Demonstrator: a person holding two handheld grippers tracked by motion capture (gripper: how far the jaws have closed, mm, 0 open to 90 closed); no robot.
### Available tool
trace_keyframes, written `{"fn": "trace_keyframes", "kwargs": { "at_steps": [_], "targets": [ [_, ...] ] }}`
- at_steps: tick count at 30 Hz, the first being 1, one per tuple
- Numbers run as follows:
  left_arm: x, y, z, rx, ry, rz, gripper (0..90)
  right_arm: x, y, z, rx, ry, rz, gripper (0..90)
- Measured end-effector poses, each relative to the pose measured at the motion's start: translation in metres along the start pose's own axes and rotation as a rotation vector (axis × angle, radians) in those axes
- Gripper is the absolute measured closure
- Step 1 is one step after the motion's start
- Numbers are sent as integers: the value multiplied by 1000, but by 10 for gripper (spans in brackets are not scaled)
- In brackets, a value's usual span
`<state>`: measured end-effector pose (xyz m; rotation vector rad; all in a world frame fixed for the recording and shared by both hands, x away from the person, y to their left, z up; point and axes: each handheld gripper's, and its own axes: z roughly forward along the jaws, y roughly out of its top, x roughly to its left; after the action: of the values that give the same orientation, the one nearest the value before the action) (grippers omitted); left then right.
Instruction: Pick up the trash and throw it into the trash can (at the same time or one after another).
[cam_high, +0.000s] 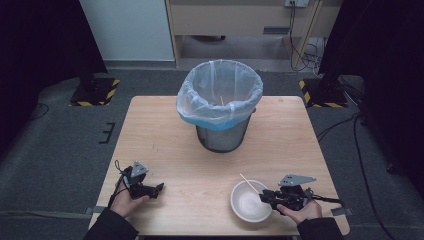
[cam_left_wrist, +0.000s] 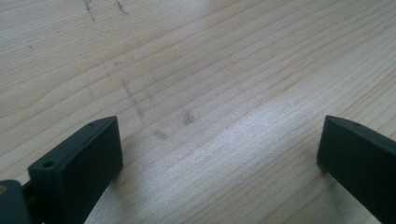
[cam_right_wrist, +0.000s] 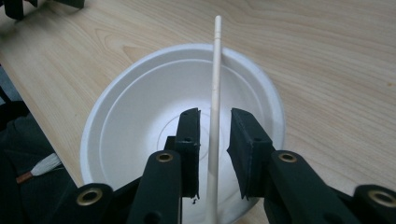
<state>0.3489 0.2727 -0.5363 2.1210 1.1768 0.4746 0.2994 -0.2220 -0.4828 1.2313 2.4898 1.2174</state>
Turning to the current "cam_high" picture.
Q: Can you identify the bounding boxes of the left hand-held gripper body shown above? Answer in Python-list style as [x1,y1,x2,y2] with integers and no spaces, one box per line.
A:
[121,160,151,201]

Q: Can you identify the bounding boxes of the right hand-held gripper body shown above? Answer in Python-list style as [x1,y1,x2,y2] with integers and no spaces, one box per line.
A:
[276,173,317,211]

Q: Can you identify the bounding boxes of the white bowl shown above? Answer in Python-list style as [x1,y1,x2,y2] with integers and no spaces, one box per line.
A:
[229,179,274,224]

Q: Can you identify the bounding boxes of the black mesh trash can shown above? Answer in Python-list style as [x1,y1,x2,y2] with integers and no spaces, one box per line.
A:
[194,107,257,154]

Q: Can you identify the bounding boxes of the translucent blue trash bag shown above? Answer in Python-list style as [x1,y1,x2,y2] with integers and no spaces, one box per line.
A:
[175,59,264,132]

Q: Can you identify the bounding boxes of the person's right hand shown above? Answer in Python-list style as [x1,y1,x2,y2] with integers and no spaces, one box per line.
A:
[276,198,324,225]

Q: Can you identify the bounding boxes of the person's left hand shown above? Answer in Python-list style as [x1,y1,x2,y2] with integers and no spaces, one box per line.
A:
[109,187,151,219]

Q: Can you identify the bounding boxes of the black hazard-striped stand base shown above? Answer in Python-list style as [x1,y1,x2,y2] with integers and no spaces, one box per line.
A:
[69,76,121,108]
[298,77,350,109]

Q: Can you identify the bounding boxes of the black curtain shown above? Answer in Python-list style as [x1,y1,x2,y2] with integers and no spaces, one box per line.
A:
[0,0,108,154]
[317,0,424,199]

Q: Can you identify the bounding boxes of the light wooden desk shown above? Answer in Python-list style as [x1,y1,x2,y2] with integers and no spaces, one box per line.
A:
[165,0,344,68]

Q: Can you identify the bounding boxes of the left hand-held gripper cable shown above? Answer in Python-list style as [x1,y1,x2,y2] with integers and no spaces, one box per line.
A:
[107,159,132,210]

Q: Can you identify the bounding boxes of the hand-held gripper cable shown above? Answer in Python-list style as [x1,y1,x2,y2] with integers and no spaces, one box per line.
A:
[107,159,132,210]
[310,193,346,210]

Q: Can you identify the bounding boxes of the right hand-held gripper cable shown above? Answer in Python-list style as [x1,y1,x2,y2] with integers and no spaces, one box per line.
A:
[310,193,346,210]

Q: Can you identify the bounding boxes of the long black floor cable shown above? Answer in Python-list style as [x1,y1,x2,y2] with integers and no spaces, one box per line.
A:
[352,114,398,240]

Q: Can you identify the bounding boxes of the hanging black cables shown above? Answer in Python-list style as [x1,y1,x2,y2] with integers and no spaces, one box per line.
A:
[287,2,323,73]

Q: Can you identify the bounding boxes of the white wall outlet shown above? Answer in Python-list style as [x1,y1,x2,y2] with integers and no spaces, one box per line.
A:
[284,0,310,9]

